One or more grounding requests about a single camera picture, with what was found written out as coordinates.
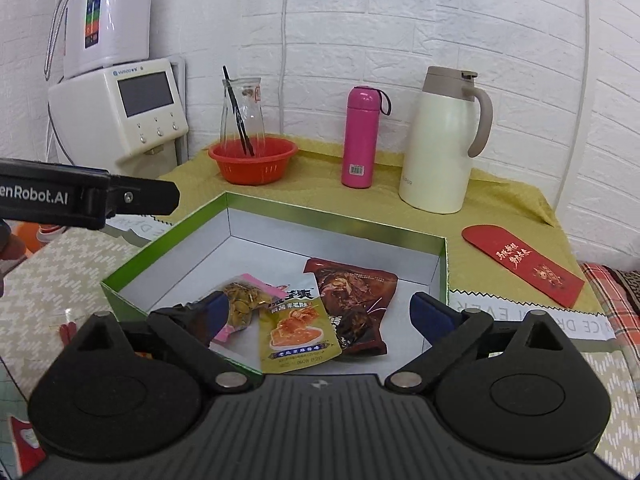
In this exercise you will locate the orange plastic stool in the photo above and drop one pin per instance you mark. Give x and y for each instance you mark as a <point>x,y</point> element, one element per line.
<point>42,235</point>

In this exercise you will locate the cream thermos jug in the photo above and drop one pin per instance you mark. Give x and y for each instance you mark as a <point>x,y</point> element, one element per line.
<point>435,150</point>

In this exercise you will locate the white water purifier unit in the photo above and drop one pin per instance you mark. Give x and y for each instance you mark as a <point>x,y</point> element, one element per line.
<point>110,15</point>

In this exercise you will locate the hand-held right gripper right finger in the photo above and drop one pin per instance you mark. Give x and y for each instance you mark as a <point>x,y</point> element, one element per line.
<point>429,312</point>

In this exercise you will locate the green cardboard box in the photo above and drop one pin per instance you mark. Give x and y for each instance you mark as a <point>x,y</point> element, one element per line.
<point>280,240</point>

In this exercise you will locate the pink seed snack packet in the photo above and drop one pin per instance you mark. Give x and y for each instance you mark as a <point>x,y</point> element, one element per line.
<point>247,300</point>

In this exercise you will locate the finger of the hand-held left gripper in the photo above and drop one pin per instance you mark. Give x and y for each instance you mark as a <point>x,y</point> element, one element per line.
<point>147,195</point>

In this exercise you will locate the plaid cloth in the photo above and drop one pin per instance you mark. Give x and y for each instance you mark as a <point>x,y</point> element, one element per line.
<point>607,280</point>

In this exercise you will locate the grey zigzag patterned mat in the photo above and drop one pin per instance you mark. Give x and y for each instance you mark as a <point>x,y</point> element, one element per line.
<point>50,285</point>

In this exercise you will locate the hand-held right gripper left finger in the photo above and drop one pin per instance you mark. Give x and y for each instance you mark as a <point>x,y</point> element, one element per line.
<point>218,311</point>

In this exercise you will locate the pink thermos bottle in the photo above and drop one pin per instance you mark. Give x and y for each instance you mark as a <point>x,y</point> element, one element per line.
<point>359,135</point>

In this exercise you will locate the white dispenser with screen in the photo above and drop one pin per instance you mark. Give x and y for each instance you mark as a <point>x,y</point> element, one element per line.
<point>100,110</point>

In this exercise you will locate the black chopsticks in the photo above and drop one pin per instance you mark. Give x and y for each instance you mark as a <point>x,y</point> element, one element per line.
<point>239,115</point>

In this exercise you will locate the dark brown snack packet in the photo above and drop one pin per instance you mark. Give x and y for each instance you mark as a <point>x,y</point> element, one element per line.
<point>352,292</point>

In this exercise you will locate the red plastic basket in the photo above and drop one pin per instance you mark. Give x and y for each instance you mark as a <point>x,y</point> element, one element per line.
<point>260,167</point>

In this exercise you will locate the red envelope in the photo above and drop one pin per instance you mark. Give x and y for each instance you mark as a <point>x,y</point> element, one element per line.
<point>525,262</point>

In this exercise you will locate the yellow-green snack packet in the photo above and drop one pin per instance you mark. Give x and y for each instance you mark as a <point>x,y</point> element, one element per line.
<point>297,332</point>

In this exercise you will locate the clear glass carafe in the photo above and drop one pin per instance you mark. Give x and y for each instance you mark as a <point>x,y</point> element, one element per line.
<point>250,110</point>

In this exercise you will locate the yellow-green tablecloth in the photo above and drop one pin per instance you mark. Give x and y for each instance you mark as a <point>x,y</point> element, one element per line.
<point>320,197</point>

